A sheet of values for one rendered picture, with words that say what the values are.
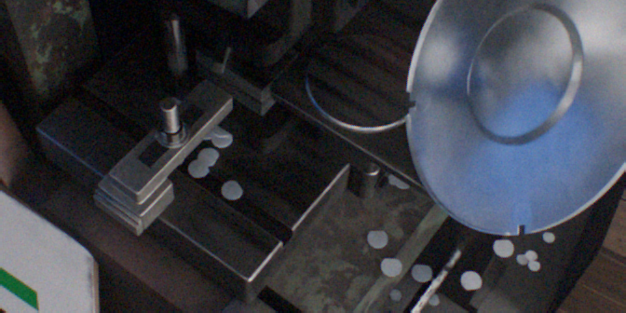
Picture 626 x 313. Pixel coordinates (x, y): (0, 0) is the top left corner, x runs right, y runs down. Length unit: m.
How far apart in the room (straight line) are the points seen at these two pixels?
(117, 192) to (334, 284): 0.25
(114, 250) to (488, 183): 0.43
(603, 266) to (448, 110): 0.64
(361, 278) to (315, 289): 0.05
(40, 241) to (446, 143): 0.52
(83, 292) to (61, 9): 0.36
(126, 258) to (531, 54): 0.49
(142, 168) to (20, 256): 0.34
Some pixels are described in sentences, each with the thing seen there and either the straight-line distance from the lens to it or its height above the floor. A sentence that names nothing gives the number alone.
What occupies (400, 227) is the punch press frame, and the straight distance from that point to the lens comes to 1.00.
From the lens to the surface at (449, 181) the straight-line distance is 0.85.
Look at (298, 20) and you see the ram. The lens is 0.81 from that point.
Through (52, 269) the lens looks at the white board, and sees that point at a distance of 1.16.
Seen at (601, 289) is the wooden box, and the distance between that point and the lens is 1.51.
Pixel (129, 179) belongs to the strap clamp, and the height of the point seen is 0.76.
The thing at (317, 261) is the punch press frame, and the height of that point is 0.65.
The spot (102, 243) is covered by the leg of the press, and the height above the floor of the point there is 0.62.
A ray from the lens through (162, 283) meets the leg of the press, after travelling 0.99.
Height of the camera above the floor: 1.52
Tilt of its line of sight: 56 degrees down
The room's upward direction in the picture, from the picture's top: 5 degrees clockwise
